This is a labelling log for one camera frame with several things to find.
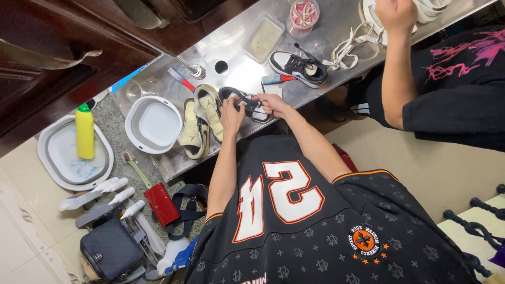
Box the person's left hand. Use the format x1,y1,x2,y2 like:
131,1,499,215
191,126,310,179
220,97,246,137

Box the person's right hand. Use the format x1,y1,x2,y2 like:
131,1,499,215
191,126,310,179
252,93,293,120

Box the black and white laced sneaker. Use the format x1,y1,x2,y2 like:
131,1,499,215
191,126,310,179
218,86,274,124

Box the white card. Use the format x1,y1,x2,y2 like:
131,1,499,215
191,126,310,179
261,83,284,100

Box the cream sneaker with tan sole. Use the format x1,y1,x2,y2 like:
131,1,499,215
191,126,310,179
177,97,210,161
193,84,225,144

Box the red and blue brush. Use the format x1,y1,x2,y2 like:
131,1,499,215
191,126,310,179
167,67,196,93

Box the clear rectangular plastic container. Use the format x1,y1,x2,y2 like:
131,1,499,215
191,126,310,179
241,15,286,64

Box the clear cup with laces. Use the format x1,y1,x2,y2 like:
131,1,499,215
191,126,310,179
286,0,320,38

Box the white shoelaces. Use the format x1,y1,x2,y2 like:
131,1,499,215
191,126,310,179
322,21,386,72

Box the red wallet case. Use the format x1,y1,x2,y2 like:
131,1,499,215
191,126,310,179
143,182,181,227

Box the white shoe with grey rim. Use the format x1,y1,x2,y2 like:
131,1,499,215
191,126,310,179
358,0,419,46

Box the person's black numbered jersey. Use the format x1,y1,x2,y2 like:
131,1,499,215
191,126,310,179
182,134,480,284

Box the yellow bottle with green cap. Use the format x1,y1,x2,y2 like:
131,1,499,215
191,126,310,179
75,103,96,160

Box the white bottle with blue trigger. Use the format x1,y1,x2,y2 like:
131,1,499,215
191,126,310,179
156,235,200,277

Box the dark wooden cabinet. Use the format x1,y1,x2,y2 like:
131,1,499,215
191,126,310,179
0,0,259,159

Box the large white collapsible basin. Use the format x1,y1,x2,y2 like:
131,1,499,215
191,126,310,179
37,115,115,192

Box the black leather bag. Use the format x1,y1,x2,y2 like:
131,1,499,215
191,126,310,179
80,218,145,282

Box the black metal railing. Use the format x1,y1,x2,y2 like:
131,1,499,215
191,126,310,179
442,183,505,278

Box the blue brush with red handle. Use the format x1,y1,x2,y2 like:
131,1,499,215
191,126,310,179
261,74,297,86

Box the metal hose spray head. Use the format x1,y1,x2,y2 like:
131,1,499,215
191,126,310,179
176,54,207,80

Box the green-handled brush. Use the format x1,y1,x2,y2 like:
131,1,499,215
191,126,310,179
122,151,153,189

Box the black strap bag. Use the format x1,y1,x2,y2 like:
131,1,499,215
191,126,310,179
165,183,209,241

